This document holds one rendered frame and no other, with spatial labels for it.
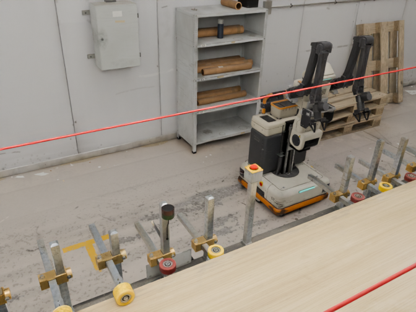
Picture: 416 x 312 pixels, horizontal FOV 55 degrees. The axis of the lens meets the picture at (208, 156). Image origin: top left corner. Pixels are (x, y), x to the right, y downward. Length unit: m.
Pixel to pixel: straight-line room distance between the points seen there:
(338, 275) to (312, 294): 0.19
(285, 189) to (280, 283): 1.82
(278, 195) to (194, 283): 1.87
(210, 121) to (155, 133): 0.76
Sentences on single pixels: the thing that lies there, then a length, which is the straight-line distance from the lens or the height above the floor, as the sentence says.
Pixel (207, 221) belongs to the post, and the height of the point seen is 0.98.
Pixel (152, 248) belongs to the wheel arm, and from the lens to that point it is 2.13.
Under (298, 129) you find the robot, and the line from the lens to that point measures 3.48.
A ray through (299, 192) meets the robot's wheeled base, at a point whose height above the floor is 0.25.
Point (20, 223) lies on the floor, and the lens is 3.93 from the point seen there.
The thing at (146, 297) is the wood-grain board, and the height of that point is 0.90.
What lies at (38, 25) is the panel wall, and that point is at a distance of 4.16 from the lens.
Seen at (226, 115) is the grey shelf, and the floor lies 0.17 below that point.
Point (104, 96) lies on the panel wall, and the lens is 4.48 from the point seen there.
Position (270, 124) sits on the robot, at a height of 0.81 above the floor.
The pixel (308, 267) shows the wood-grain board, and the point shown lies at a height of 0.90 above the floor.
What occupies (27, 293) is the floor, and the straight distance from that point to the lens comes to 3.28.
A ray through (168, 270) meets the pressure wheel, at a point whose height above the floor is 0.90.
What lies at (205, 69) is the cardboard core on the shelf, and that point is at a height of 0.97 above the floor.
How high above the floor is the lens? 2.30
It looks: 30 degrees down
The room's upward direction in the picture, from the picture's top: 2 degrees clockwise
